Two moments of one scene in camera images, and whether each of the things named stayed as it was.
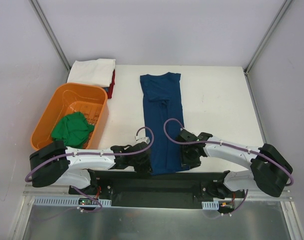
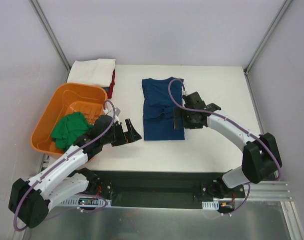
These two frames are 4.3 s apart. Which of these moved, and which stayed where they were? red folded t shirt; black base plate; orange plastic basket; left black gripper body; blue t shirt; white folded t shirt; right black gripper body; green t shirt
Moved: left black gripper body; right black gripper body; blue t shirt
Stayed: orange plastic basket; green t shirt; black base plate; red folded t shirt; white folded t shirt
